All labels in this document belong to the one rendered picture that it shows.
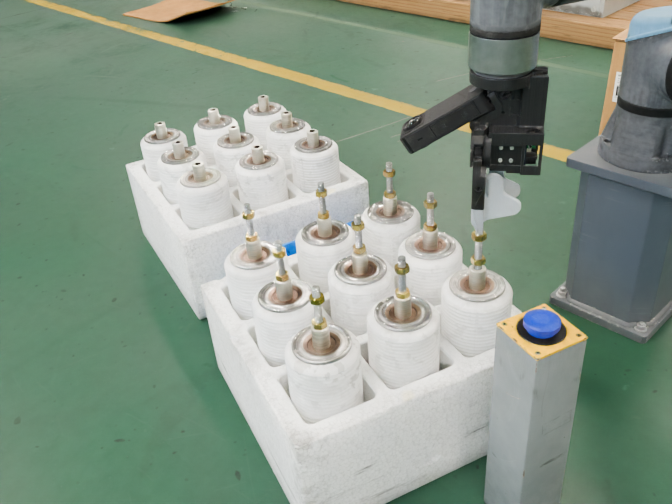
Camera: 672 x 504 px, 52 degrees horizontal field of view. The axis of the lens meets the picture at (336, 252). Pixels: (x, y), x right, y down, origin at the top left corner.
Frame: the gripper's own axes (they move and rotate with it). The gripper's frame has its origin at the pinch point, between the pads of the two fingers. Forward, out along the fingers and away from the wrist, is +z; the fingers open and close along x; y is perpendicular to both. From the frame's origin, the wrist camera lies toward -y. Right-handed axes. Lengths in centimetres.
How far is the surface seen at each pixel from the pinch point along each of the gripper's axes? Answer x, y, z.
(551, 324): -17.0, 8.8, 2.3
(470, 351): -4.6, 0.3, 18.0
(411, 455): -15.4, -6.7, 27.8
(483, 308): -4.3, 1.7, 10.7
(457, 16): 220, -13, 33
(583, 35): 188, 34, 32
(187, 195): 24, -51, 11
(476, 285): -1.0, 0.6, 9.4
